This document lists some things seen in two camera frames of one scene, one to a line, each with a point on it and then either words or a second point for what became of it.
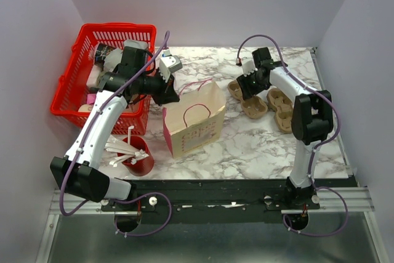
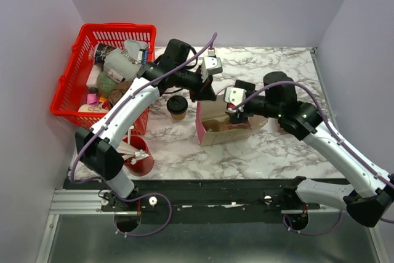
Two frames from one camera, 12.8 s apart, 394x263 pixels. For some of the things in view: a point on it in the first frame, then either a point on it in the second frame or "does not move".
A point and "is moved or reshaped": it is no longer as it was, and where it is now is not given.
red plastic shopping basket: [72, 90] does not move
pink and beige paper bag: [195, 121] → [214, 125]
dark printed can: [101, 51] does not move
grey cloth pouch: [113, 57] does not move
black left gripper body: [156, 87] → [196, 95]
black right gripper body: [252, 83] → [239, 117]
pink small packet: [91, 98] does not move
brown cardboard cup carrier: [254, 106] is moved or reshaped
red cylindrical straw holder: [143, 167] does not move
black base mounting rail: [209, 201] does not move
